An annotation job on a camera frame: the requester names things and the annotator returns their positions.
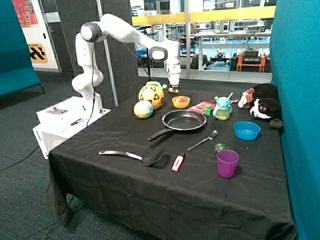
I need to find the red patterned card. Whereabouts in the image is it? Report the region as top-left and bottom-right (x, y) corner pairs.
(188, 101), (216, 114)

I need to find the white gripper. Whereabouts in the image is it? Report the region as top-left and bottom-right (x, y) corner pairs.
(166, 63), (181, 92)

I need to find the yellow plastic bowl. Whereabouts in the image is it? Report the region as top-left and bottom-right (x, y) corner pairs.
(172, 96), (190, 109)

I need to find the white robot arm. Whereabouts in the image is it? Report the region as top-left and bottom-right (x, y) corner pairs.
(72, 14), (181, 115)

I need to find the teal partition wall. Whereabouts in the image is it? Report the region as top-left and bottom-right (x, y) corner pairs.
(270, 0), (320, 240)

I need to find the plush dog toy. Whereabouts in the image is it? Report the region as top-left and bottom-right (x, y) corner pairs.
(238, 83), (284, 130)

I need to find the teal sofa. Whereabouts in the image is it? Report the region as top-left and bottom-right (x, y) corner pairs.
(0, 0), (42, 96)

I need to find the yellow black sign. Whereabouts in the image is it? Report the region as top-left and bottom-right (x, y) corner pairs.
(28, 43), (48, 64)

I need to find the white robot control box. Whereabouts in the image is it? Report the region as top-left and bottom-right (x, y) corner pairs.
(32, 96), (110, 159)

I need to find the purple plastic cup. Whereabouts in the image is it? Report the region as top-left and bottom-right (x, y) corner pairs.
(216, 149), (239, 178)

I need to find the black tablecloth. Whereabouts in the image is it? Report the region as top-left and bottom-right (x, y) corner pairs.
(46, 93), (297, 240)

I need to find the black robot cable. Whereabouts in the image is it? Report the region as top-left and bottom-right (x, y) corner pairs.
(86, 34), (166, 127)

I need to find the green toy watering can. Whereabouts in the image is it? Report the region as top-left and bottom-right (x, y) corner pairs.
(146, 81), (168, 90)

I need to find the green building block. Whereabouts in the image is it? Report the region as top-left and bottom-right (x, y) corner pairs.
(204, 105), (212, 116)

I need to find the black frying pan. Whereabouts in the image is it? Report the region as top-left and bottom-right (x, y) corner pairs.
(147, 109), (207, 142)

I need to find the blue plastic bowl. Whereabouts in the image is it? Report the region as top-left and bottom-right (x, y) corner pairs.
(233, 121), (261, 141)

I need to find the green toy pepper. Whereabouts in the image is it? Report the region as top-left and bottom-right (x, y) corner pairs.
(215, 143), (229, 153)

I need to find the small orange yellow ball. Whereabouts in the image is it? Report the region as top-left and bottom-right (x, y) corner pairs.
(175, 96), (187, 103)

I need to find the black slotted spatula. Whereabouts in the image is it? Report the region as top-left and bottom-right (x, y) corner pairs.
(98, 148), (165, 167)

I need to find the silver fork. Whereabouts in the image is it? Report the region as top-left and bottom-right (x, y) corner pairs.
(187, 130), (218, 151)

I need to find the yellow toy lemon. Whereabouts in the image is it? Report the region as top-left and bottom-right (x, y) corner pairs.
(168, 87), (179, 94)

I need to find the pastel plush ball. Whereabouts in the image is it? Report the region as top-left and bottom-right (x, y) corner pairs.
(133, 100), (154, 119)

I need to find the red poster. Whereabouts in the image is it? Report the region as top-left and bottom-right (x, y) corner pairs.
(12, 0), (40, 28)

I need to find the yellow black soccer ball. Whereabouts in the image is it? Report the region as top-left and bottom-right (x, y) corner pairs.
(138, 85), (165, 110)

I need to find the teal baby sippy cup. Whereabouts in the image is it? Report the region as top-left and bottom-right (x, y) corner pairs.
(212, 96), (233, 120)

